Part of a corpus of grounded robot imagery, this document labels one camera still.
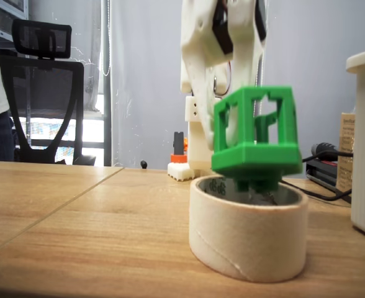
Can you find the green hexagonal printed component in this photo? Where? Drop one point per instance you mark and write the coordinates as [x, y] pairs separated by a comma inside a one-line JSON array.
[[254, 155]]

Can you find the orange and black table clamp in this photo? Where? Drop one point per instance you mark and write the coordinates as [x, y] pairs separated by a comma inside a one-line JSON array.
[[178, 142]]

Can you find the small black knob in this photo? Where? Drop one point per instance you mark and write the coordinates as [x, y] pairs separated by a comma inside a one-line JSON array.
[[144, 164]]

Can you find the brown cardboard box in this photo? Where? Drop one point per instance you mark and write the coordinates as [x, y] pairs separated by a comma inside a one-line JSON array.
[[345, 136]]

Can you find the black power supply box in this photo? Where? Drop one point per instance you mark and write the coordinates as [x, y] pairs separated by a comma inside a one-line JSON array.
[[322, 174]]

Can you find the black mesh office chair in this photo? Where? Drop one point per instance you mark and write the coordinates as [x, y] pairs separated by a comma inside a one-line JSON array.
[[46, 63]]

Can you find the beige masking tape roll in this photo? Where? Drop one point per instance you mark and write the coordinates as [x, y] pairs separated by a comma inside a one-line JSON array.
[[247, 242]]

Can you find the grey metal shelf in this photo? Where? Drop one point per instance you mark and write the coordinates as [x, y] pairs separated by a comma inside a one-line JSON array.
[[8, 21]]

